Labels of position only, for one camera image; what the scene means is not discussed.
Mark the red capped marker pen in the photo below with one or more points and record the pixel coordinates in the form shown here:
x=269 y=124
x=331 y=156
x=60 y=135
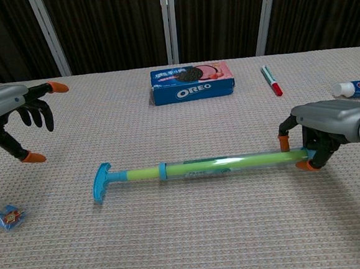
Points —
x=270 y=79

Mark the beige woven tablecloth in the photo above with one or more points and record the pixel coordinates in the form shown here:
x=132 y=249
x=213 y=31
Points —
x=188 y=233

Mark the small wrapped candy packet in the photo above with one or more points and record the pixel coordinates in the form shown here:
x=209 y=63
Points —
x=9 y=218

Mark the green blue pump stick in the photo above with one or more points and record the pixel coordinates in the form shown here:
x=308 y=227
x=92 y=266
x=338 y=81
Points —
x=139 y=174

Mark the dark folding screen panel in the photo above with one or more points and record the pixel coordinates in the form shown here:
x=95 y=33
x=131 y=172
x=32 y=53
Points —
x=106 y=28
x=217 y=19
x=320 y=11
x=4 y=36

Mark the blue Oreo cookie box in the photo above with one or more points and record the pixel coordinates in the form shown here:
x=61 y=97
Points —
x=192 y=91

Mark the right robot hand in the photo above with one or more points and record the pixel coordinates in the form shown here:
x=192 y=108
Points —
x=331 y=116

